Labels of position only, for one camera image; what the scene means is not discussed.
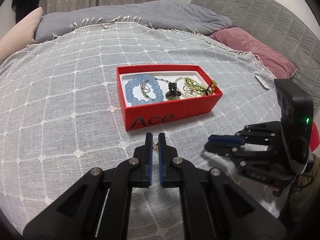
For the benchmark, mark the red cardboard box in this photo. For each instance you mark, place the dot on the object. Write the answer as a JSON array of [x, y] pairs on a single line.
[[155, 116]]

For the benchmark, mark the pink pillow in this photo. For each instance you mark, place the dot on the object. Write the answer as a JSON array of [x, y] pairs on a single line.
[[250, 47]]

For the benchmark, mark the red round object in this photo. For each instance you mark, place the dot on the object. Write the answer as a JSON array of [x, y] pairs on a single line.
[[315, 137]]

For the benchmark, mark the black hair clip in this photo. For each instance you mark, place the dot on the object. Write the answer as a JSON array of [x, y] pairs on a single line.
[[172, 90]]

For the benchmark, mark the small white device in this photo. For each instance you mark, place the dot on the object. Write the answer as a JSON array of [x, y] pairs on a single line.
[[261, 82]]

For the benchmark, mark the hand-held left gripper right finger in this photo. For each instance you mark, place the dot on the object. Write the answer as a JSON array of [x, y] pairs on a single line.
[[161, 160]]

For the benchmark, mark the beige pillow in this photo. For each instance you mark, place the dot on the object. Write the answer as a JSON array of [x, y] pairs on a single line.
[[17, 30]]

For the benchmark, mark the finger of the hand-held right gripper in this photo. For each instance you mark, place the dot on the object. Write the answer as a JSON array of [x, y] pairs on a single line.
[[220, 148], [225, 140]]

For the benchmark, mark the grey quilted headboard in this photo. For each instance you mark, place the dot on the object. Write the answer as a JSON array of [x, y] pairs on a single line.
[[275, 17]]

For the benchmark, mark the small gold earring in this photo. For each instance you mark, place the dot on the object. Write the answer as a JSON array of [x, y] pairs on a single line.
[[155, 145]]

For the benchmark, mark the grey duvet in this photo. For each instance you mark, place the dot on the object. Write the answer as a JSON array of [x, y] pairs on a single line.
[[125, 15]]

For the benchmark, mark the white checked blanket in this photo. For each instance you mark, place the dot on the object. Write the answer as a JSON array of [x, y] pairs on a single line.
[[62, 105]]

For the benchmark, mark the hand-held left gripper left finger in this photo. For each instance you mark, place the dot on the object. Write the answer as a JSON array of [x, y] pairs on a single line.
[[149, 160]]

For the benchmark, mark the person's right forearm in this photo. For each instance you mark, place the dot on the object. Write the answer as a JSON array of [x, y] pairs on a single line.
[[305, 190]]

